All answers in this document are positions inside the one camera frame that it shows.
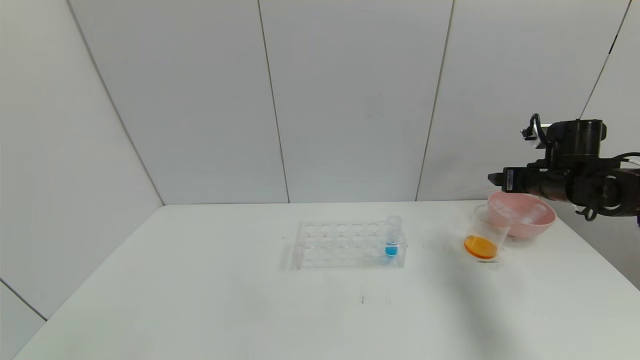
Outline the yellow pigment test tube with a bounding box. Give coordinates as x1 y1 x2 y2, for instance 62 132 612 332
517 202 548 226

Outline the clear acrylic test tube rack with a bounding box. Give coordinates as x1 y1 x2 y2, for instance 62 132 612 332
294 219 407 270

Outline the blue pigment test tube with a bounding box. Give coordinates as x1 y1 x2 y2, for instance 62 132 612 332
385 215 404 259

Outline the clear plastic beaker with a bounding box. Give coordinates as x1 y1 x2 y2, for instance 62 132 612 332
462 204 513 262

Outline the pink bowl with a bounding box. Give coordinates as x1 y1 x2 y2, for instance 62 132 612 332
487 190 557 239

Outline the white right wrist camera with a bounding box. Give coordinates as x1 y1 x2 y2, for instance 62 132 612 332
521 122 553 150

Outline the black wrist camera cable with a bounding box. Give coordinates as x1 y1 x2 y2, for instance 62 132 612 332
530 113 553 148

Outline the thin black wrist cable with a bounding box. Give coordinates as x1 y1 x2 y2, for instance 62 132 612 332
575 202 601 222

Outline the black arm cable white tag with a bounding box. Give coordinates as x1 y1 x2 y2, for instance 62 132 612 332
612 151 640 168

